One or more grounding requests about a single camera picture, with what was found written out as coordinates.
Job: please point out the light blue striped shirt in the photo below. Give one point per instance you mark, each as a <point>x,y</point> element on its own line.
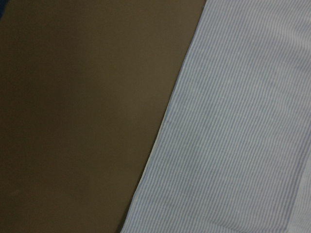
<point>233,152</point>

